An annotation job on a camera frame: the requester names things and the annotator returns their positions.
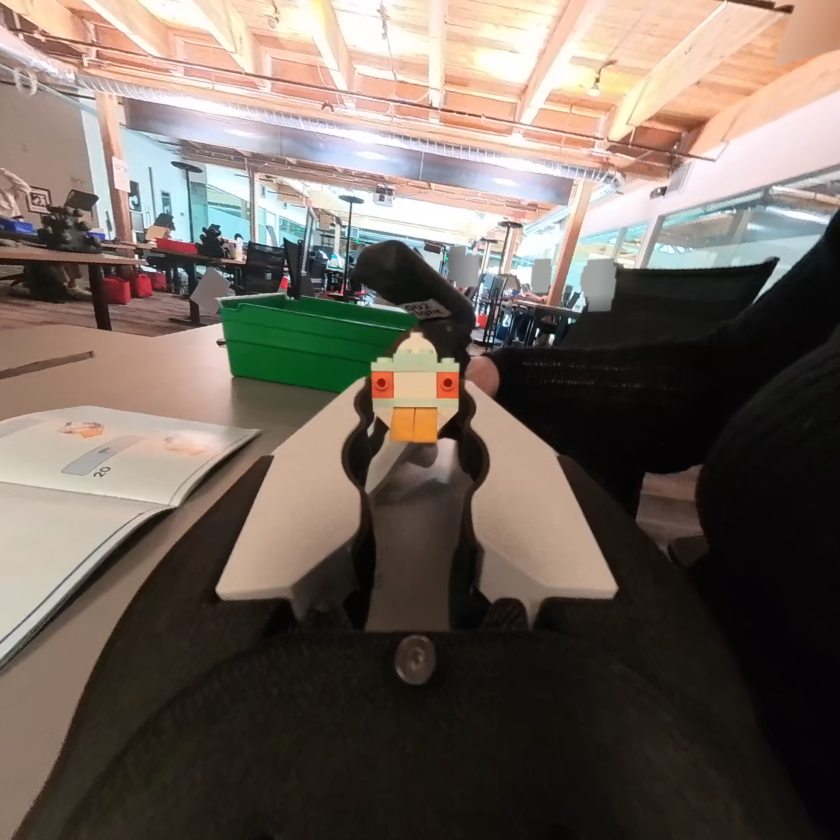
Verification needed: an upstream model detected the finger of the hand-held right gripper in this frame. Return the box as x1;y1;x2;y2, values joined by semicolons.
366;441;437;494

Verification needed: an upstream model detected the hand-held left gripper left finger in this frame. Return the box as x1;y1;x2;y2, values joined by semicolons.
215;381;378;631

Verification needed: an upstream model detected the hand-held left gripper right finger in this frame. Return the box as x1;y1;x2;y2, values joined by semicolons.
456;384;619;631

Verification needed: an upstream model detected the lego bird head assembly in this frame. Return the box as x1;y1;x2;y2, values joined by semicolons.
371;331;460;442

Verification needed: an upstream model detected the green plastic bin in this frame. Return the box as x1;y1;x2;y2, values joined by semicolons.
218;294;417;395

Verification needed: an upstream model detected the person's right forearm black sleeve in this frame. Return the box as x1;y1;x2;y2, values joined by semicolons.
489;213;840;476

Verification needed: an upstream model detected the open lego instruction booklet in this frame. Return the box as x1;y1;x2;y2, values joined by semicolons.
0;406;262;667

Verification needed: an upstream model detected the person's right hand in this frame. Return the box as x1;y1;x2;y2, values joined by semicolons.
465;354;501;398

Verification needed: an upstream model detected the black mesh office chair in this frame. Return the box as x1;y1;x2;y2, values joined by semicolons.
244;241;287;294
558;257;781;352

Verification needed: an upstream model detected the white tilted board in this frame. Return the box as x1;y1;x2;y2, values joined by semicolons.
190;269;235;322

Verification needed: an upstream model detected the person's black clothed torso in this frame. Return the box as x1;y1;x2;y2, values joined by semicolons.
696;331;840;840

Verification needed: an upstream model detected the wooden background table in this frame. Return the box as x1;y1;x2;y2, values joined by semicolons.
0;246;148;332

